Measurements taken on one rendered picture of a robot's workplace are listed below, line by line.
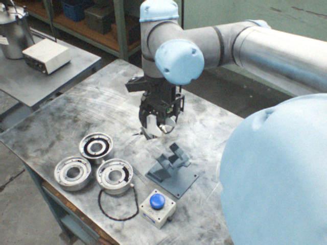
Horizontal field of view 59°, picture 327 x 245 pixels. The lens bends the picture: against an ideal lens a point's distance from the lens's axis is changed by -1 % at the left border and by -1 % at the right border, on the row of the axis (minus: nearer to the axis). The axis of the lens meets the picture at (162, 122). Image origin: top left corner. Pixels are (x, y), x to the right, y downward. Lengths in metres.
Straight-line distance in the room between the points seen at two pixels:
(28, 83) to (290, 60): 1.30
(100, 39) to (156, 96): 1.97
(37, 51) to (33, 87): 0.19
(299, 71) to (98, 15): 2.35
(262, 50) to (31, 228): 1.60
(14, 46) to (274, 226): 1.59
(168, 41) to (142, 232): 0.51
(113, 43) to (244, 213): 2.41
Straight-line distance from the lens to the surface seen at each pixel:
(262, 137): 0.18
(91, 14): 2.70
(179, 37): 0.52
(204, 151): 0.97
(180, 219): 0.83
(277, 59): 0.43
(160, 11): 0.58
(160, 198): 0.78
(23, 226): 1.86
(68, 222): 1.51
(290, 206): 0.17
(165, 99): 0.68
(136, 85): 0.74
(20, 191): 1.99
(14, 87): 1.54
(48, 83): 1.50
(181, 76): 0.51
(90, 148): 0.96
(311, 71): 0.38
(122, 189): 0.85
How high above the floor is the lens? 1.55
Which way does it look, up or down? 46 degrees down
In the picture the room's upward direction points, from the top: straight up
